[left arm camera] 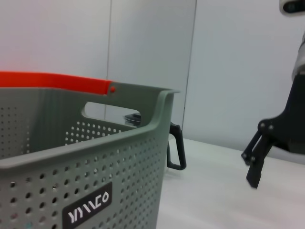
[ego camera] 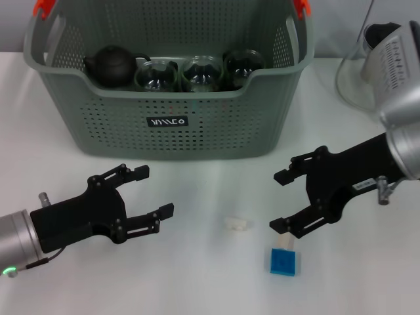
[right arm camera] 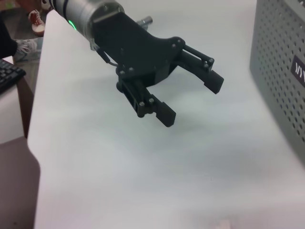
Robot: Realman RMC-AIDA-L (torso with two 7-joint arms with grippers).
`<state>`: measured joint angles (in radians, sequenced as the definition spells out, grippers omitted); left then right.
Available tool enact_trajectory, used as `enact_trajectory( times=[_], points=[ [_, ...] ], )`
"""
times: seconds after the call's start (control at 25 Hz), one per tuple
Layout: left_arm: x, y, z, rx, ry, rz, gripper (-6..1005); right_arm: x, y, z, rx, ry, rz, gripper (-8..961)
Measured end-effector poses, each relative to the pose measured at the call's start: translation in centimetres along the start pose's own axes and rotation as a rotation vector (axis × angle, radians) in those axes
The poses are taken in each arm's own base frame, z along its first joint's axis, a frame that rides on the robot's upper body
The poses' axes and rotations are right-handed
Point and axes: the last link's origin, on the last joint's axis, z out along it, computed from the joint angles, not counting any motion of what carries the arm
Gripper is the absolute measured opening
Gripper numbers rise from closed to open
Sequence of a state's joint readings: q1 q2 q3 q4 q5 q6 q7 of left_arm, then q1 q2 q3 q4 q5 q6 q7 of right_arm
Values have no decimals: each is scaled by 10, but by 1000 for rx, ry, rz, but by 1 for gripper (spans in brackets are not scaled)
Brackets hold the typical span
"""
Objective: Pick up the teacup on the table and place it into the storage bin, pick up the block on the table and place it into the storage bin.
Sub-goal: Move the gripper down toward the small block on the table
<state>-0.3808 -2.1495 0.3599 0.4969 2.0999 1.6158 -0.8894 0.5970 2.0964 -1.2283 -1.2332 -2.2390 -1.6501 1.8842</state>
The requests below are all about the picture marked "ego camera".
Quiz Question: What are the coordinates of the gripper cable with plug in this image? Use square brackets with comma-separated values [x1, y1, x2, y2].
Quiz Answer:
[26, 192, 66, 270]
[376, 175, 404, 207]

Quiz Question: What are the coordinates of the glass teacup with black sleeve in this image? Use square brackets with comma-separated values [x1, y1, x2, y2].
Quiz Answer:
[133, 60, 180, 93]
[180, 54, 224, 93]
[222, 49, 266, 91]

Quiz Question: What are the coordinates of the translucent white toy brick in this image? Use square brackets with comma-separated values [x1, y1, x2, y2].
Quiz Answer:
[275, 232, 295, 252]

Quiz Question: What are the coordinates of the glass pitcher with black handle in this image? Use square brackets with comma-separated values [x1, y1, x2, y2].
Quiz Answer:
[335, 22, 404, 114]

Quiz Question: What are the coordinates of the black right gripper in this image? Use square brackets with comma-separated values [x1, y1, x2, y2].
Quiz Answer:
[269, 131, 406, 240]

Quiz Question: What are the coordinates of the blue square toy brick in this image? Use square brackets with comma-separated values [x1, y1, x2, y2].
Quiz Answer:
[269, 248, 296, 275]

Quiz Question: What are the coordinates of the left gripper cable with plug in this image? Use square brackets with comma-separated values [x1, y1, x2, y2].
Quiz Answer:
[26, 192, 66, 270]

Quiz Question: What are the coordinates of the black clay teapot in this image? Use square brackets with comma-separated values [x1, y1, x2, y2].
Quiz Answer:
[83, 45, 152, 89]

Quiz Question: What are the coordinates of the grey perforated plastic storage bin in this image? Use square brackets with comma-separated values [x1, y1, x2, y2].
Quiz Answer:
[22, 0, 316, 161]

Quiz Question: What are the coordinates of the right gripper cable with plug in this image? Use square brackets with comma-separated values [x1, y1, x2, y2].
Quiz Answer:
[376, 175, 404, 207]

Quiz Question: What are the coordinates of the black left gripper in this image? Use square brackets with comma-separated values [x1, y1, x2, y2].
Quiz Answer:
[30, 163, 175, 253]

